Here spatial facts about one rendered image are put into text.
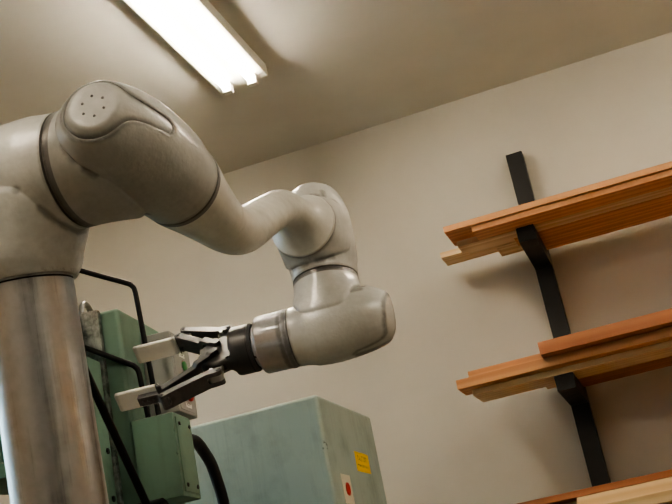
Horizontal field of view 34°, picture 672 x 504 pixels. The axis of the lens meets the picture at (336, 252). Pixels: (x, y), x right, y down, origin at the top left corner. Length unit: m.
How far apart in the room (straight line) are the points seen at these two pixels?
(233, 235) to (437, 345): 2.78
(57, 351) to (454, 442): 2.90
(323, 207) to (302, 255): 0.08
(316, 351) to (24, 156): 0.60
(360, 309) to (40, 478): 0.60
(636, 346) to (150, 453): 1.88
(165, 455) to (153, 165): 0.93
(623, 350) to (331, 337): 1.99
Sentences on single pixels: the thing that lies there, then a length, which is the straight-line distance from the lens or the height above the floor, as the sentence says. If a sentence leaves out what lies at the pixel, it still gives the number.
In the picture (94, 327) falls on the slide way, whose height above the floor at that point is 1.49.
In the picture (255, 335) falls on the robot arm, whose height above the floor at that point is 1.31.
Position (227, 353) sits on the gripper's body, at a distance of 1.68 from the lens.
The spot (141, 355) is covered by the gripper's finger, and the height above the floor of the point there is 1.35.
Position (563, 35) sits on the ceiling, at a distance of 4.08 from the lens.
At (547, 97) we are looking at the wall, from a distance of 4.26.
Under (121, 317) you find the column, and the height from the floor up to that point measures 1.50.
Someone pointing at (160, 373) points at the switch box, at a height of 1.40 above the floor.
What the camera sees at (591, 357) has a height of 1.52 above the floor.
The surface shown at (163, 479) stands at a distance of 2.00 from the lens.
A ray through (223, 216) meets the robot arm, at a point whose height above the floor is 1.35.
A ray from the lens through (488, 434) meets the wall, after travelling 3.98.
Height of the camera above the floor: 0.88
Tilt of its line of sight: 19 degrees up
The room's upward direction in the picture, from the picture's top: 11 degrees counter-clockwise
